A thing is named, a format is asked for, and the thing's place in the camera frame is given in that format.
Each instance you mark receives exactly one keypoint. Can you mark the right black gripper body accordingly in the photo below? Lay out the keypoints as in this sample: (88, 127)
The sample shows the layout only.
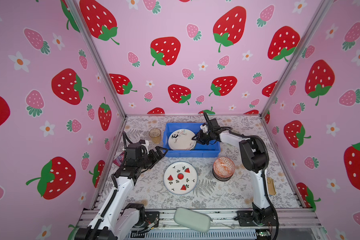
(205, 137)

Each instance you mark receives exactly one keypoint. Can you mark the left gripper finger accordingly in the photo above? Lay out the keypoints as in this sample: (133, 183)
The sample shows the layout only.
(158, 153)
(148, 163)

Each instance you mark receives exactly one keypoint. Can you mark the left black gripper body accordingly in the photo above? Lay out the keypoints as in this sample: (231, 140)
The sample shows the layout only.
(145, 160)

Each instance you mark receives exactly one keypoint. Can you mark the cream floral plate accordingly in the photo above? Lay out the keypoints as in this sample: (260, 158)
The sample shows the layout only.
(182, 140)

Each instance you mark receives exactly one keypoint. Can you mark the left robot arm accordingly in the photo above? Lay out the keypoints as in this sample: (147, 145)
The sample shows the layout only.
(113, 221)

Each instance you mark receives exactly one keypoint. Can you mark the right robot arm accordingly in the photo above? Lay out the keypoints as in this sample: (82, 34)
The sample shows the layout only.
(255, 159)

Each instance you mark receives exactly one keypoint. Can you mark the blue plastic bin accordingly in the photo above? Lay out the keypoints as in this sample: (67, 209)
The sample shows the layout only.
(199, 151)

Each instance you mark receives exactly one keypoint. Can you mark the purple snack packet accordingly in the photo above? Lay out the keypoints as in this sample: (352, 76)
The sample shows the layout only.
(119, 159)

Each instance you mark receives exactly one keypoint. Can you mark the amber glass cup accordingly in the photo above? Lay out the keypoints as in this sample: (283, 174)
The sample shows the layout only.
(155, 135)

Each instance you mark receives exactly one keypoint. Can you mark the red patterned bowl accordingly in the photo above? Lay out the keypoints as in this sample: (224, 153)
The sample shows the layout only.
(224, 167)

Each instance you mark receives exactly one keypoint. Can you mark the dark bottom bowl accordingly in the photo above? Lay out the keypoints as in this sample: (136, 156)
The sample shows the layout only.
(222, 179)

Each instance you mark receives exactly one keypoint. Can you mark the grey-green pouch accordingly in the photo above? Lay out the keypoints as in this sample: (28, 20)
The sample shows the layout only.
(192, 220)

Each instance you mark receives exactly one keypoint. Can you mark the yellow blue sponge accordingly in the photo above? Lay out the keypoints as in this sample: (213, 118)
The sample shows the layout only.
(271, 186)

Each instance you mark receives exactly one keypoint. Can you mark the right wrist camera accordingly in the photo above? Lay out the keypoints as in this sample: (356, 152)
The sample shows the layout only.
(205, 129)

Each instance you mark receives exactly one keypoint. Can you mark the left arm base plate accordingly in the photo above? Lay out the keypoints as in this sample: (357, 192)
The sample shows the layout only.
(151, 217)

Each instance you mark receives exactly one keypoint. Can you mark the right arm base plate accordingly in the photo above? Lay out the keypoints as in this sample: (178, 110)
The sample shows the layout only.
(246, 219)

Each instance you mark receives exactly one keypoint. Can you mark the aluminium front rail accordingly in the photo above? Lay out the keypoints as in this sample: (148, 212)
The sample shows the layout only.
(224, 219)

